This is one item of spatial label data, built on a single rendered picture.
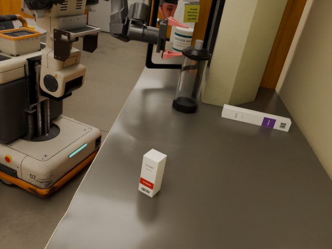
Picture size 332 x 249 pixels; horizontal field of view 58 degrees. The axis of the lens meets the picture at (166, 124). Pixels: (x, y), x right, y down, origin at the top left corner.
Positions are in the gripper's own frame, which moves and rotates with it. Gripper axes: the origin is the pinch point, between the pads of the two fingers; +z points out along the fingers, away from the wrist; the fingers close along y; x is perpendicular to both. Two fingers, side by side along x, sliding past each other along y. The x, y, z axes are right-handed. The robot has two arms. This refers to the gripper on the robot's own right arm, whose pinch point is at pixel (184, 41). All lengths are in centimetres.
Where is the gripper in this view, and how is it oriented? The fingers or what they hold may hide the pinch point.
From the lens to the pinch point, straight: 112.2
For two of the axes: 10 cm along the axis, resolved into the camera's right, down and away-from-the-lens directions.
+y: 1.6, -8.8, -4.5
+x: 0.9, -4.4, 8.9
